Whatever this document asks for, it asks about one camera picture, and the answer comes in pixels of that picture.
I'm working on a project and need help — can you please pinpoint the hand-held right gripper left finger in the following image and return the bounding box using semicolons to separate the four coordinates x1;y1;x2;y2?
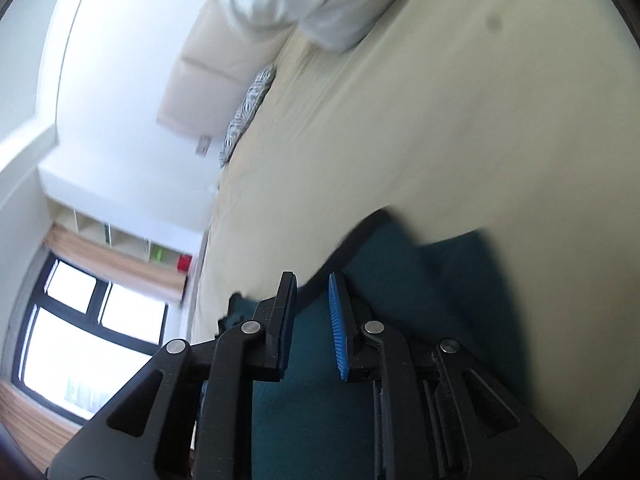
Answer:
46;271;298;480

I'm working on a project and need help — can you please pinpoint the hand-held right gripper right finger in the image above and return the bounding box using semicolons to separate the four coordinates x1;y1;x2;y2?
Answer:
327;271;578;480

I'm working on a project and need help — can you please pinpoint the dark green sweater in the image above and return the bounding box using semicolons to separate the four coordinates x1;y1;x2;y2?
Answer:
216;208;536;480

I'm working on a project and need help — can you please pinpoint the white bookshelf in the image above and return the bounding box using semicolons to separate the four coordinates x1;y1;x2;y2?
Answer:
46;197;208;271

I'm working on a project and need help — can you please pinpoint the beige curtain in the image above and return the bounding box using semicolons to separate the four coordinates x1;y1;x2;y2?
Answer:
42;225;187;303

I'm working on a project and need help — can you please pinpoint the black framed window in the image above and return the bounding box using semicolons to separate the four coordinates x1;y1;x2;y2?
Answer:
10;255;168;423

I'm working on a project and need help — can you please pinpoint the bed with beige sheet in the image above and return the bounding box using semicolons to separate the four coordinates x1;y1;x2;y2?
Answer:
186;0;640;480

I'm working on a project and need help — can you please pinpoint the zebra print pillow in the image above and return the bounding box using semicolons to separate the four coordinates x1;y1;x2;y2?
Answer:
219;64;278;169

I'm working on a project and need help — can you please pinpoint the beige padded headboard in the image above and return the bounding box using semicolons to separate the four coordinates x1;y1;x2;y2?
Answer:
156;0;293;138

